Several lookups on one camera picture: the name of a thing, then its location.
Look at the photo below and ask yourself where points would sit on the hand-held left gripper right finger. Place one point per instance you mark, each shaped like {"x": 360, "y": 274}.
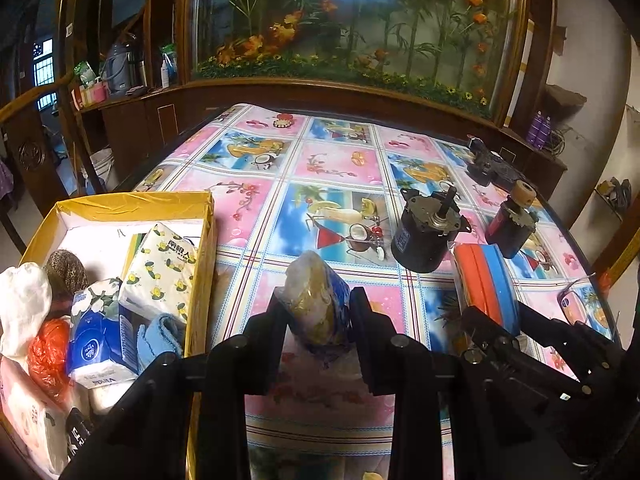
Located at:
{"x": 361, "y": 312}

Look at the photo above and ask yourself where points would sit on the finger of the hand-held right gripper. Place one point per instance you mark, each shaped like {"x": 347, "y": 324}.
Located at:
{"x": 575, "y": 355}
{"x": 487, "y": 335}

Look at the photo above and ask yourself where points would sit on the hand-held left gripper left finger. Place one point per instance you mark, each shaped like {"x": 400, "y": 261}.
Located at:
{"x": 272, "y": 312}

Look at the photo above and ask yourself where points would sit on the blue-yellow snack packet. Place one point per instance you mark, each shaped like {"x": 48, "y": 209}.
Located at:
{"x": 315, "y": 300}

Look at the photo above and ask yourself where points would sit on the orange blue sponge pack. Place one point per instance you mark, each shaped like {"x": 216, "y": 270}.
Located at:
{"x": 485, "y": 285}

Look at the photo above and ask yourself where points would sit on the blue cloth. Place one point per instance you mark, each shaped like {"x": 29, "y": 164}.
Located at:
{"x": 160, "y": 340}

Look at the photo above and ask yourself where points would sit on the lemon print tissue pack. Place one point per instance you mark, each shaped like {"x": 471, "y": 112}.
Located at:
{"x": 160, "y": 270}

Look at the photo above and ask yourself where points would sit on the blue white tissue pack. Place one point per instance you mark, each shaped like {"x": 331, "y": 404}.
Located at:
{"x": 100, "y": 340}

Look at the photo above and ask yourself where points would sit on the yellow edged white box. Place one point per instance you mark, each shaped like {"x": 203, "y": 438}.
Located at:
{"x": 125, "y": 207}

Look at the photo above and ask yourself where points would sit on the red plastic bag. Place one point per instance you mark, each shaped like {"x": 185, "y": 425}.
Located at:
{"x": 50, "y": 360}

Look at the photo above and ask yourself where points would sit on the black printed packet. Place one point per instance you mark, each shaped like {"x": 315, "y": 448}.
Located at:
{"x": 77, "y": 430}

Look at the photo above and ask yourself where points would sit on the white towel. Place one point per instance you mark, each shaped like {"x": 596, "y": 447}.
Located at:
{"x": 25, "y": 305}

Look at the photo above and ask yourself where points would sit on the rose print tissue pack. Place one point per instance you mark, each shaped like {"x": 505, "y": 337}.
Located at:
{"x": 30, "y": 415}

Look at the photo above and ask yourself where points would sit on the black motor with bare shaft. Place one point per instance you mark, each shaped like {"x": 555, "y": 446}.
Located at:
{"x": 425, "y": 235}

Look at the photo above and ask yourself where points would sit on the black motor with tan pulley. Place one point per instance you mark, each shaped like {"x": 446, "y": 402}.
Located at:
{"x": 512, "y": 225}

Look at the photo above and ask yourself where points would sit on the dark tool bundle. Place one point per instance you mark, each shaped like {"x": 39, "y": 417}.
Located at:
{"x": 615, "y": 192}

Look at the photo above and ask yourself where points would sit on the dark metal gadget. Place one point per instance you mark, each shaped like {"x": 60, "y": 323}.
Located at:
{"x": 492, "y": 165}

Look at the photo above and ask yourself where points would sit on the purple bottle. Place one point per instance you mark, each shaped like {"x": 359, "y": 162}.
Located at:
{"x": 546, "y": 132}
{"x": 534, "y": 130}

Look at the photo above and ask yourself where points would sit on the brown knitted cloth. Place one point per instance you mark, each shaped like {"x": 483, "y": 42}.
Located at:
{"x": 65, "y": 270}

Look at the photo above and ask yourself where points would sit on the white bucket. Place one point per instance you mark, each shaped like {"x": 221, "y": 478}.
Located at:
{"x": 102, "y": 165}

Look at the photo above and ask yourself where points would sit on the dark wooden cabinet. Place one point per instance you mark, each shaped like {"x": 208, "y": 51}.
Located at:
{"x": 150, "y": 120}

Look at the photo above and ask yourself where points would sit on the white spray bottle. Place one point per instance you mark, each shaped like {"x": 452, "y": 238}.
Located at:
{"x": 165, "y": 76}

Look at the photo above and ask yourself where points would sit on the blue thermos jug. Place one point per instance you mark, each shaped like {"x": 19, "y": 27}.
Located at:
{"x": 117, "y": 67}

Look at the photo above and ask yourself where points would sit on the dark wooden chair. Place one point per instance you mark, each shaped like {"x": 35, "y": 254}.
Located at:
{"x": 30, "y": 150}

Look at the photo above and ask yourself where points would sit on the glass flower display case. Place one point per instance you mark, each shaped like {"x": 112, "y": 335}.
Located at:
{"x": 350, "y": 20}

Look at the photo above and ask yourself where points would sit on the green packet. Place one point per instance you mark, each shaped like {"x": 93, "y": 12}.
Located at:
{"x": 85, "y": 72}

